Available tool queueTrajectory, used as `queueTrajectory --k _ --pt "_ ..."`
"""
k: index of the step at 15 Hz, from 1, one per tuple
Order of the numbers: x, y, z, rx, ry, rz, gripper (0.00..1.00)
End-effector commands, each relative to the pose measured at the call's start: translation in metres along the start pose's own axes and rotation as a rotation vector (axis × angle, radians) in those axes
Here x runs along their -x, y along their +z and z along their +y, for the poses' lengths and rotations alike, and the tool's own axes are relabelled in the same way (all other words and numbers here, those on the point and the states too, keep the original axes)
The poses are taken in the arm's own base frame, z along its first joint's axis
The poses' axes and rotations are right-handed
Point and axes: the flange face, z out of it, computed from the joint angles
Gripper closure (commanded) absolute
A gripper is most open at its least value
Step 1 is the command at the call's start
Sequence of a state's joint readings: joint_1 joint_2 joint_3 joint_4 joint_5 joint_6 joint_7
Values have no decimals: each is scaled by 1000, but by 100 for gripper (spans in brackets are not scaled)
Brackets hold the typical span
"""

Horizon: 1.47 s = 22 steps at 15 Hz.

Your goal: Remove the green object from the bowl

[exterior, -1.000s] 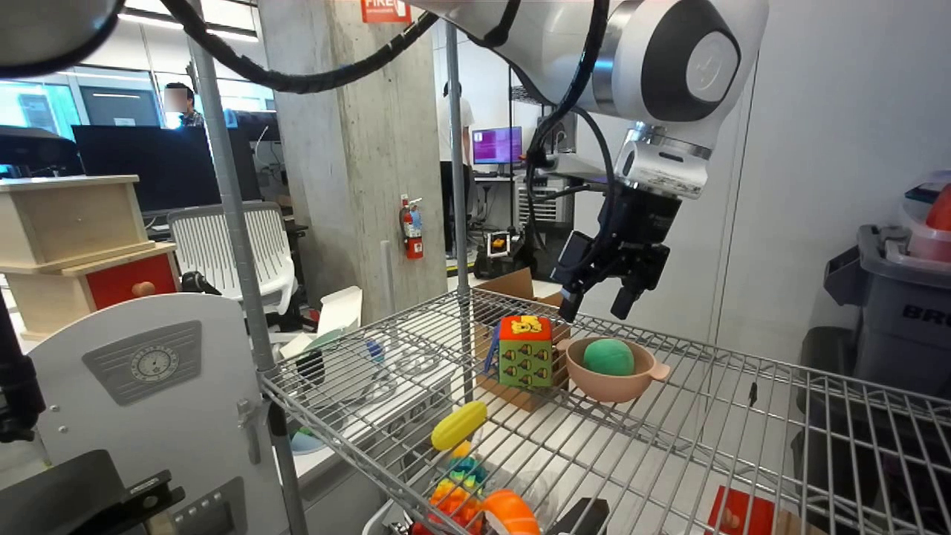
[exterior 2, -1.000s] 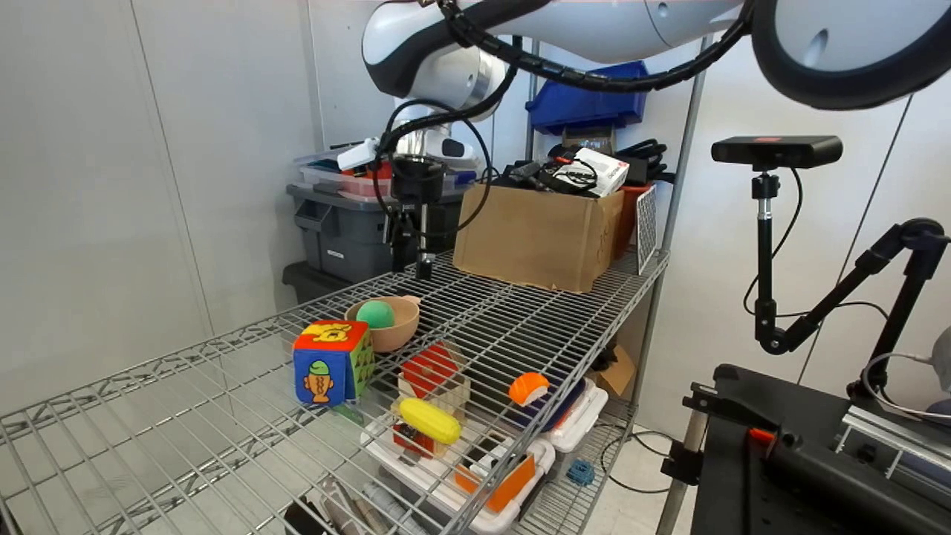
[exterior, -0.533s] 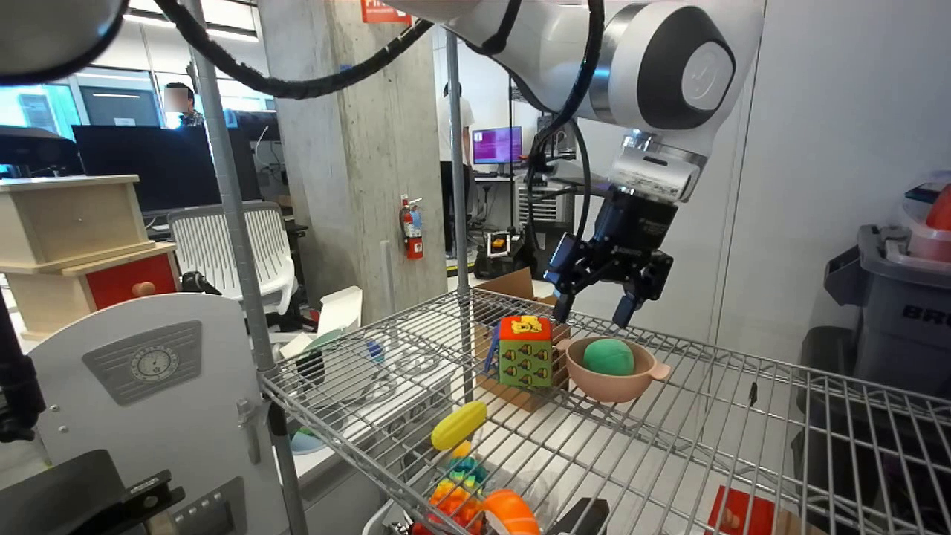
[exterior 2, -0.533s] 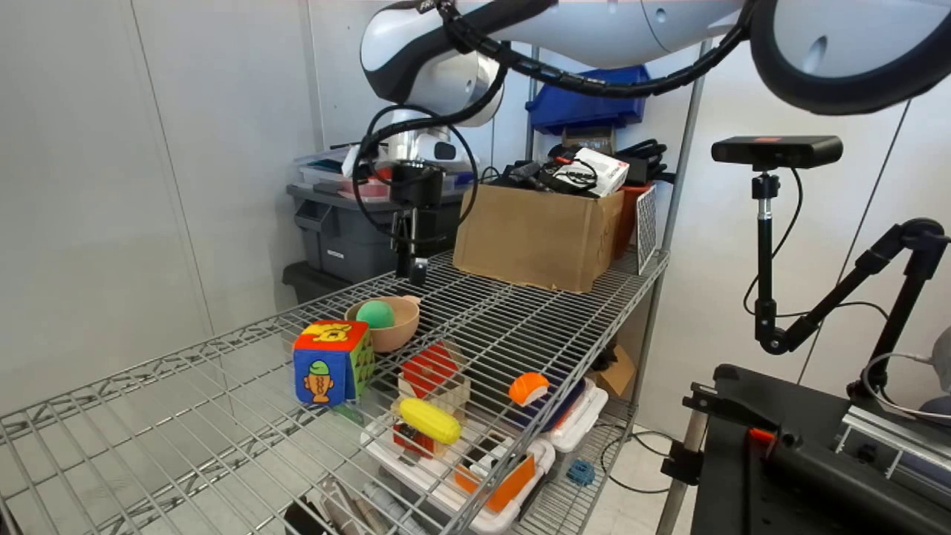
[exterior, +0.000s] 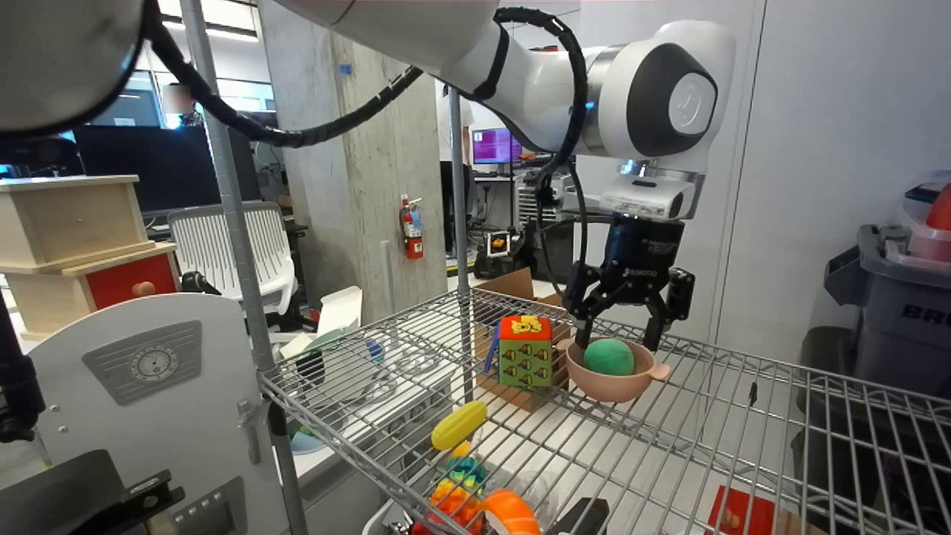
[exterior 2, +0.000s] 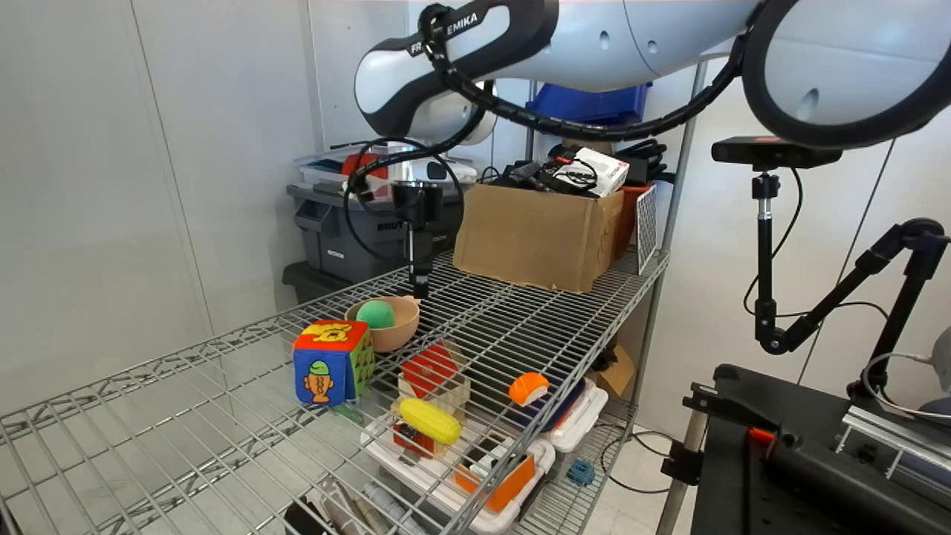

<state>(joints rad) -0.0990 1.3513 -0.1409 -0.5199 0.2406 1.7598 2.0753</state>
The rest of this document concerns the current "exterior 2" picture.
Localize black cart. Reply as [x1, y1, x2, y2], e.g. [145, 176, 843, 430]
[661, 362, 951, 535]

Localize silver wire shelf rack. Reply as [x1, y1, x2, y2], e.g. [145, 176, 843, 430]
[0, 59, 714, 535]

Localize yellow corn toy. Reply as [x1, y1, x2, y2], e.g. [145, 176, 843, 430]
[396, 396, 467, 448]

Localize white plastic case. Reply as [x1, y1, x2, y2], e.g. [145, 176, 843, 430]
[539, 378, 612, 458]

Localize small blue cup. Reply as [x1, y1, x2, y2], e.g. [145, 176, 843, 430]
[564, 458, 600, 489]

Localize white box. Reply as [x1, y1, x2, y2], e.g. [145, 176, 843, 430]
[552, 146, 632, 200]

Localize red striped toy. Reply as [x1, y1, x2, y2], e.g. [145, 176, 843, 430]
[396, 341, 476, 420]

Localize green soft ball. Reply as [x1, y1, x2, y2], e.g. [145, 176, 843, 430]
[354, 296, 398, 333]

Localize orange white toy piece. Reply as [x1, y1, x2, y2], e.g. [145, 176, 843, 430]
[505, 372, 552, 411]

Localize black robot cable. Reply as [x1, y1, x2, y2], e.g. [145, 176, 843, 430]
[338, 0, 951, 273]

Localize colourful soft toy cube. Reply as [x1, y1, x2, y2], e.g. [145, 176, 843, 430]
[289, 319, 378, 411]

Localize white orange tool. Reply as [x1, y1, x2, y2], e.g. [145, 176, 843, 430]
[363, 424, 561, 535]

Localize grey storage bin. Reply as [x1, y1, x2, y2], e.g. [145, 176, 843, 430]
[280, 152, 470, 305]

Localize black articulated camera stand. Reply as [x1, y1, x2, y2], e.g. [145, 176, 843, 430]
[742, 163, 951, 411]

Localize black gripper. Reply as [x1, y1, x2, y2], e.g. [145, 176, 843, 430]
[392, 179, 445, 301]

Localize black camera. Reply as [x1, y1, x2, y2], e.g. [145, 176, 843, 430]
[708, 133, 846, 171]

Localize large cardboard box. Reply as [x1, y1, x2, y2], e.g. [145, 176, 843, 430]
[453, 182, 629, 296]

